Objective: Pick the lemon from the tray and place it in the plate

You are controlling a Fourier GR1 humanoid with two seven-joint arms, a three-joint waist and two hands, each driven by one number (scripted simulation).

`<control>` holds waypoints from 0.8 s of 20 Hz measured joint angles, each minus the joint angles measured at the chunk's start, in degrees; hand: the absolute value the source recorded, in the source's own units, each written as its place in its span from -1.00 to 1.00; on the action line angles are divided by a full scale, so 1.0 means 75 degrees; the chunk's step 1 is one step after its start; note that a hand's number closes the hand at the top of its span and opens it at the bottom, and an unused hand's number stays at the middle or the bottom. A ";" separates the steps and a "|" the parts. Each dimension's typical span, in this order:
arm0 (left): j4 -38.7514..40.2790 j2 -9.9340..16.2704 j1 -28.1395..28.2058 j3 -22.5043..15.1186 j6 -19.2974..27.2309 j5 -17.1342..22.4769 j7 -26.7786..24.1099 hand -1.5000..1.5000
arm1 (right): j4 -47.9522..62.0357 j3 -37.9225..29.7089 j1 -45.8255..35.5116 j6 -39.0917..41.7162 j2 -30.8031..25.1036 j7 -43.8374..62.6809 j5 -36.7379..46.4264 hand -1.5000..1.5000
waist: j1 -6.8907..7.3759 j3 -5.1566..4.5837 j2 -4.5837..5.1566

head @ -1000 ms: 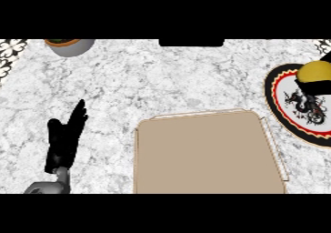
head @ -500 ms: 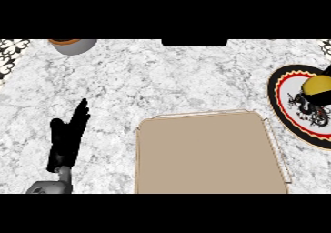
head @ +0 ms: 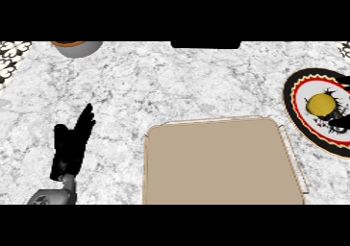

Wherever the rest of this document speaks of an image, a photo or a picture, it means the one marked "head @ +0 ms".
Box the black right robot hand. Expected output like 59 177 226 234
324 74 350 130

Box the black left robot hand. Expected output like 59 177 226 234
49 103 96 183

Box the yellow lemon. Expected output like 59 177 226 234
306 93 337 117

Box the black red white patterned plate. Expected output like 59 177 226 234
281 67 350 160

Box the beige tray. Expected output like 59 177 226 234
141 115 309 206

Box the grey pot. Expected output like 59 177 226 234
50 41 104 60

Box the black appliance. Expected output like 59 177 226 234
169 41 243 50

